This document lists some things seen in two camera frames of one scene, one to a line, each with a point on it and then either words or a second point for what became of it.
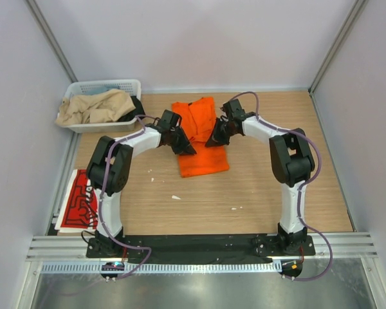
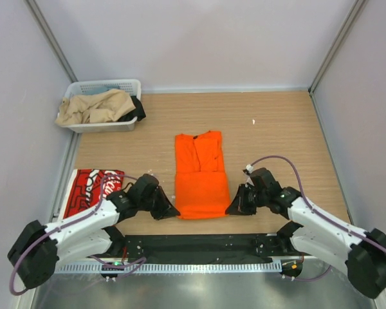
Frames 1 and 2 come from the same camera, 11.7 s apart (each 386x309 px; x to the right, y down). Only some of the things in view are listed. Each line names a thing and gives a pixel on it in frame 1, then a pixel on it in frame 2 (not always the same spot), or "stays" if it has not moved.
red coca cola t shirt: x=78 y=212 stays
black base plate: x=197 y=248 stays
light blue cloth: x=98 y=89 stays
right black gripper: x=216 y=139 to x=239 y=205
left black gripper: x=185 y=145 to x=166 y=208
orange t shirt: x=197 y=118 to x=202 y=188
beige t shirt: x=95 y=107 stays
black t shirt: x=139 y=110 stays
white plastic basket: x=132 y=86 stays
